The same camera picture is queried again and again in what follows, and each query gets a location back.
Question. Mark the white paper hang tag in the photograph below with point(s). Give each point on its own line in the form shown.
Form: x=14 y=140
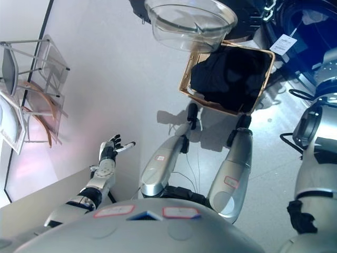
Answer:
x=283 y=44

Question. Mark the grey chair with metal legs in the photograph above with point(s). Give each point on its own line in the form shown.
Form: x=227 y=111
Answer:
x=10 y=68

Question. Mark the black clothes pile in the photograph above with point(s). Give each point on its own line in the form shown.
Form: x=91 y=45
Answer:
x=229 y=79

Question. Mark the round glass washer door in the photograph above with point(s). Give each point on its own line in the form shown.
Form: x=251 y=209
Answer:
x=192 y=23

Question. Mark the grey front-load washing machine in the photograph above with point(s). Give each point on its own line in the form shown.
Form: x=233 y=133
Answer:
x=302 y=52

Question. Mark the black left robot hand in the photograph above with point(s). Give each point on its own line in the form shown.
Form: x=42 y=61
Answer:
x=108 y=150

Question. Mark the silver right robot leg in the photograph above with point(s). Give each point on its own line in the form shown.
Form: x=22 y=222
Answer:
x=234 y=168

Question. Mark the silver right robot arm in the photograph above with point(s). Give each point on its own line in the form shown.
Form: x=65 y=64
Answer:
x=316 y=147

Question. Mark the silver robot torso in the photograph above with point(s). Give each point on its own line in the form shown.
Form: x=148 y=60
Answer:
x=147 y=232

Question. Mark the woven wicker laundry basket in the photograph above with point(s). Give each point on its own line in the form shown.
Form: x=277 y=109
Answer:
x=187 y=79

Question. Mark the white chair with wooden legs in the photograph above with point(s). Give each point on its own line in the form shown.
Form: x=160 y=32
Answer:
x=15 y=124

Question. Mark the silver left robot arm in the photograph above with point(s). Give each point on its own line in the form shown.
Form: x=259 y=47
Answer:
x=101 y=176

